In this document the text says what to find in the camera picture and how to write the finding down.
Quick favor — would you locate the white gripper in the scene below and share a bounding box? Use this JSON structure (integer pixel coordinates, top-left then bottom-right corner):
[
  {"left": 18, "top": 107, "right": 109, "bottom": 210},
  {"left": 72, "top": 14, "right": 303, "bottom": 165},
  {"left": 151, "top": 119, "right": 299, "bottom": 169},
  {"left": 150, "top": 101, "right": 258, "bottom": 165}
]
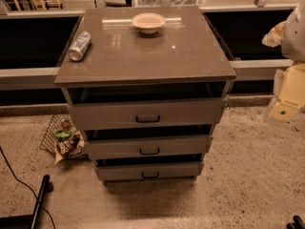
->
[{"left": 262, "top": 21, "right": 305, "bottom": 122}]

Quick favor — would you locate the grey drawer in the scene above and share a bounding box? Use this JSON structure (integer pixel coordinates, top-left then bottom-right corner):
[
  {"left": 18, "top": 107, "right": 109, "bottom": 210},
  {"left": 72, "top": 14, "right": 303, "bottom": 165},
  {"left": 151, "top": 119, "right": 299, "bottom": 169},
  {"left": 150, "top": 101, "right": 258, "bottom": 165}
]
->
[
  {"left": 95, "top": 161, "right": 203, "bottom": 182},
  {"left": 85, "top": 135, "right": 213, "bottom": 159},
  {"left": 68, "top": 98, "right": 226, "bottom": 131}
]

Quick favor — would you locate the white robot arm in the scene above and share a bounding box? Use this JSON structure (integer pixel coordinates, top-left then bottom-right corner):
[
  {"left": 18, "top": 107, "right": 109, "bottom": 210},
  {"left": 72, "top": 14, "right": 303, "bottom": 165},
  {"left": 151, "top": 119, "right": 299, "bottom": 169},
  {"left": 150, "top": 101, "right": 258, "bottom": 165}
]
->
[{"left": 262, "top": 1, "right": 305, "bottom": 121}]

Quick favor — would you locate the grey drawer cabinet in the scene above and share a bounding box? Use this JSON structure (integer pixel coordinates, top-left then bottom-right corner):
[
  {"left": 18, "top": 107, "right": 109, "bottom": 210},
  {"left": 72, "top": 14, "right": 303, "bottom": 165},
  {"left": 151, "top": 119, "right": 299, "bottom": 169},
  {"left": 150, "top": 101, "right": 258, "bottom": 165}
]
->
[{"left": 52, "top": 5, "right": 237, "bottom": 186}]

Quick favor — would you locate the white paper bowl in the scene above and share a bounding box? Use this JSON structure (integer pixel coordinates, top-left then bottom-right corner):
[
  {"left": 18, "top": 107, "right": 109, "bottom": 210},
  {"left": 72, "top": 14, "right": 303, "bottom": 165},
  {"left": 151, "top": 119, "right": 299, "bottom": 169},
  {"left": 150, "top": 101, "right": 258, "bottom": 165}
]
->
[{"left": 132, "top": 13, "right": 166, "bottom": 34}]

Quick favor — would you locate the black object bottom right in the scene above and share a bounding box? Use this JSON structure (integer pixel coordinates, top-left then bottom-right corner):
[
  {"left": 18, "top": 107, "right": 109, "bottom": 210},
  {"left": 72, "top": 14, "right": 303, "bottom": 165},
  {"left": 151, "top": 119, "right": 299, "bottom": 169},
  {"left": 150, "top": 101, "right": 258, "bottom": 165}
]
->
[{"left": 287, "top": 216, "right": 305, "bottom": 229}]

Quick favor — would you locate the silver soda can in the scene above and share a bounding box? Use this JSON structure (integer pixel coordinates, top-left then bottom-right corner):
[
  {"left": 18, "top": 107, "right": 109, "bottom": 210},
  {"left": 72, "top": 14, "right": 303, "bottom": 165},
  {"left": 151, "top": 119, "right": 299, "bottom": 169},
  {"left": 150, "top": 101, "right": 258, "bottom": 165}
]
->
[{"left": 68, "top": 31, "right": 92, "bottom": 61}]

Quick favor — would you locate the small red can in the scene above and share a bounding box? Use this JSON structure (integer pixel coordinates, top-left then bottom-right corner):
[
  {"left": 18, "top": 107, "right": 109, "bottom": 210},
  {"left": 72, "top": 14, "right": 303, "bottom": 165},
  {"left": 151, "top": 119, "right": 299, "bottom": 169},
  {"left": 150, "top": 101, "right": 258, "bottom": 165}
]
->
[{"left": 61, "top": 119, "right": 71, "bottom": 131}]

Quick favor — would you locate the brown chip bag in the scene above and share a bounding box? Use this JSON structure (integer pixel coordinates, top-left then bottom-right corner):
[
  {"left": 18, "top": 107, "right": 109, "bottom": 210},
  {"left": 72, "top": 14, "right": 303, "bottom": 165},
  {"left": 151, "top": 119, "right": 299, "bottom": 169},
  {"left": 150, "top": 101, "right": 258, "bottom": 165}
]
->
[{"left": 54, "top": 134, "right": 84, "bottom": 164}]

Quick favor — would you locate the green snack bag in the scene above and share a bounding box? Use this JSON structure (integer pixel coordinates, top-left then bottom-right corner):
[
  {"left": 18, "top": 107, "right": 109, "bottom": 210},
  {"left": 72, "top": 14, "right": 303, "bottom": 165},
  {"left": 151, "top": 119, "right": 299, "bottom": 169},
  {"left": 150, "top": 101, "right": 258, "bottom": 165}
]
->
[{"left": 52, "top": 130, "right": 71, "bottom": 141}]

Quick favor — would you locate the black stand base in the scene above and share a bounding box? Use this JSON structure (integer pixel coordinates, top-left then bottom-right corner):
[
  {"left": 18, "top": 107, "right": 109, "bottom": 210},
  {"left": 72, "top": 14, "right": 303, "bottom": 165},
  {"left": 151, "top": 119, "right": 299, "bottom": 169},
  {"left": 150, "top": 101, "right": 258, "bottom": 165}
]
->
[{"left": 0, "top": 175, "right": 51, "bottom": 229}]

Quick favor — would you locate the black wire basket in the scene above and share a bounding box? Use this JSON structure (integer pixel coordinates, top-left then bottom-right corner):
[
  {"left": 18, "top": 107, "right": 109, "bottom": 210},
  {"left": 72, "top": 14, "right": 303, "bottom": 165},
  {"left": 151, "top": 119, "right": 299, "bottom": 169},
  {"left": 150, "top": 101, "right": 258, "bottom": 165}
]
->
[{"left": 39, "top": 114, "right": 88, "bottom": 160}]

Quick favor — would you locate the black floor cable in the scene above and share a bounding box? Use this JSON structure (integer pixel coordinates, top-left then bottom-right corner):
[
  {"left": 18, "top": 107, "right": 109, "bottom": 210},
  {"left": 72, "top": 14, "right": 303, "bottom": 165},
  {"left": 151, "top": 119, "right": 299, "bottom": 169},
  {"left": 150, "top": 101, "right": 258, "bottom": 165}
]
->
[{"left": 0, "top": 146, "right": 56, "bottom": 229}]

